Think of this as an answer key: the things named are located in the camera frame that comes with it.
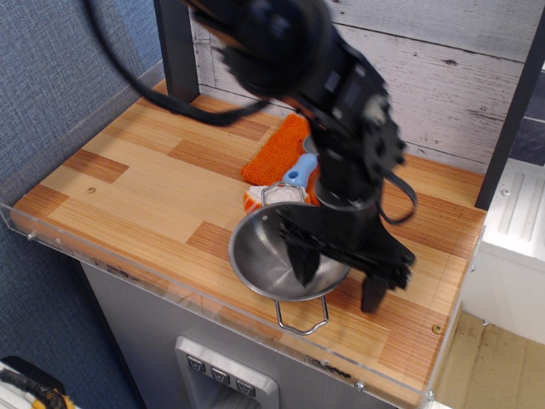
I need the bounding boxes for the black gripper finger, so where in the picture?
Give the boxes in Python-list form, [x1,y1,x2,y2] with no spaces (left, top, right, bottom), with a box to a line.
[361,276,390,314]
[287,245,320,286]

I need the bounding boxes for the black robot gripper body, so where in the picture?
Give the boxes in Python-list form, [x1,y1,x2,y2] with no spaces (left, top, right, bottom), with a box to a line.
[278,203,416,289]

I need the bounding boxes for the stainless steel colander bowl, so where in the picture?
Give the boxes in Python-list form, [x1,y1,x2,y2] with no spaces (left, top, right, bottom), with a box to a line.
[228,202,349,336]

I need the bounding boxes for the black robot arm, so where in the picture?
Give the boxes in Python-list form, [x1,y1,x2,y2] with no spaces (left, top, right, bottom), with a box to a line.
[190,1,416,313]

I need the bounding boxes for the orange salmon sushi toy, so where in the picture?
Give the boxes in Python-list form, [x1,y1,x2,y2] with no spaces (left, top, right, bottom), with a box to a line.
[243,182,310,214]

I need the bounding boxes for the blue grey ice cream scoop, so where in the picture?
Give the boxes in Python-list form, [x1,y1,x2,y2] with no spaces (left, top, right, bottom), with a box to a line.
[282,136,318,188]

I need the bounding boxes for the orange knitted cloth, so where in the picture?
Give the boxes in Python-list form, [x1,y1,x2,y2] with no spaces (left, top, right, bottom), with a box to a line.
[241,114,310,189]

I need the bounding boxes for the white grooved side unit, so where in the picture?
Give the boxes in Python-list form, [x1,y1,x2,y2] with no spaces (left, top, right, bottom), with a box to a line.
[461,159,544,343]

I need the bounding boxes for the silver dispenser button panel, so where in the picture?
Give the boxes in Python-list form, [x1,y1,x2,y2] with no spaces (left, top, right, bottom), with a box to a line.
[175,336,280,408]

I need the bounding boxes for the grey cabinet front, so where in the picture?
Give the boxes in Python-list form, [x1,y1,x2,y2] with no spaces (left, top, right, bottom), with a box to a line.
[83,264,389,408]

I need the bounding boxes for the clear acrylic table guard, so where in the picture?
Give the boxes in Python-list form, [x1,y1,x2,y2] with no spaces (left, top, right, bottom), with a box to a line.
[1,60,484,407]

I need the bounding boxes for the black and yellow object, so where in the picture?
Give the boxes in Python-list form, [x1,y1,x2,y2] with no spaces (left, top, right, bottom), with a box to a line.
[1,356,77,409]

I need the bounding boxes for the dark grey right post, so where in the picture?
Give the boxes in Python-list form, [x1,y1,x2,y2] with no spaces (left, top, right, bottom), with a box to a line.
[474,10,544,210]

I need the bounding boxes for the dark grey post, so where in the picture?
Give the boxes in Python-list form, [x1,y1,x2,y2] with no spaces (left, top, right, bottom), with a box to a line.
[153,0,200,103]
[474,10,544,210]

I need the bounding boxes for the dark grey left post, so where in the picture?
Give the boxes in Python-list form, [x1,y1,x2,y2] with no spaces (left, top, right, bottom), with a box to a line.
[153,0,200,103]

